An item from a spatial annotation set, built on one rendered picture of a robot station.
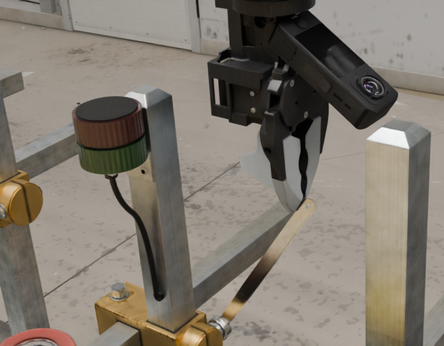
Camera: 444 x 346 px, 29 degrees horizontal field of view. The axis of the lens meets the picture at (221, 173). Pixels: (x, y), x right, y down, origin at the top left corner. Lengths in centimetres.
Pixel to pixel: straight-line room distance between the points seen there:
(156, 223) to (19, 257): 27
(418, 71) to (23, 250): 284
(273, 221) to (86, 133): 39
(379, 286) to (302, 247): 195
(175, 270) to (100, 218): 206
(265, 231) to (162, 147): 30
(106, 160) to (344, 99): 20
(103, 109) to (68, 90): 329
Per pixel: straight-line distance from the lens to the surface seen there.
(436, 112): 354
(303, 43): 72
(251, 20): 76
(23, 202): 98
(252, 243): 102
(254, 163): 80
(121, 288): 93
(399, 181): 63
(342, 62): 73
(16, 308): 108
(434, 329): 92
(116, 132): 72
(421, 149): 63
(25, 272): 106
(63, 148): 110
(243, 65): 76
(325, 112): 81
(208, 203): 290
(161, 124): 77
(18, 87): 137
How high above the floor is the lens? 140
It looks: 27 degrees down
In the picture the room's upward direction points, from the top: 5 degrees counter-clockwise
